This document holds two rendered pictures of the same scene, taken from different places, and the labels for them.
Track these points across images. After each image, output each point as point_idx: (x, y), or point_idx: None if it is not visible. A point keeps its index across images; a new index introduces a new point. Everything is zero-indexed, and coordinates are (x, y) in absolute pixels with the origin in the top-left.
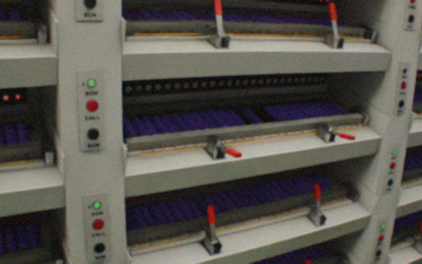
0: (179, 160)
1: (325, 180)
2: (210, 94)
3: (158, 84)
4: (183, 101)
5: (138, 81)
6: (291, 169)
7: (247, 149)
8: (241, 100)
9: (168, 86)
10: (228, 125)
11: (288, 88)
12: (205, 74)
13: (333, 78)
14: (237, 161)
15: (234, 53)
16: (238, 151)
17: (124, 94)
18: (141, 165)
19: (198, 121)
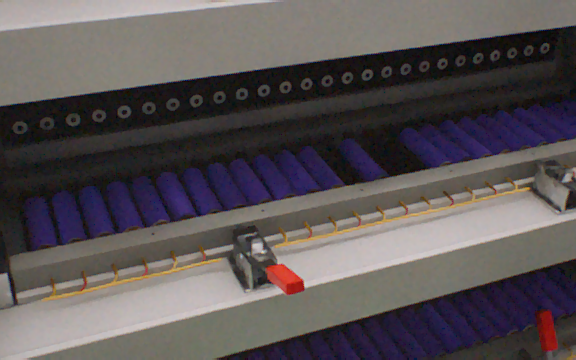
0: (155, 301)
1: (572, 289)
2: (262, 116)
3: (124, 105)
4: (194, 139)
5: (69, 103)
6: (468, 288)
7: (344, 253)
8: (339, 121)
9: (149, 106)
10: (299, 189)
11: (458, 80)
12: (191, 73)
13: (575, 42)
14: (313, 289)
15: (265, 6)
16: (318, 259)
17: (40, 138)
18: (45, 327)
19: (221, 187)
